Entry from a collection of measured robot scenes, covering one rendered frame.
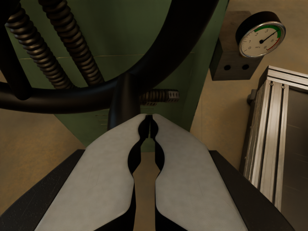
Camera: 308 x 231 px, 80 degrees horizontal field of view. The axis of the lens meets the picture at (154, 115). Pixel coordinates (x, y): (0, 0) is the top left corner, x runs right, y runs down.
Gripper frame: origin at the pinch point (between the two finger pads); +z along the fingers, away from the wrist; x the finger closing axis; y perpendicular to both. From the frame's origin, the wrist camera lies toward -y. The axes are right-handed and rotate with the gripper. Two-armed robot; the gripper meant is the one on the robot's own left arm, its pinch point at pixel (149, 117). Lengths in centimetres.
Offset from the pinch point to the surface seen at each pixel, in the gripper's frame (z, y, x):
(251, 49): 20.1, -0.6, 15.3
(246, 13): 33.0, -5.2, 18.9
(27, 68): 29.0, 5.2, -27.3
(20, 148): 60, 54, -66
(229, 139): 62, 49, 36
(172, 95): 20.6, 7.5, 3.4
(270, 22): 17.6, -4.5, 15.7
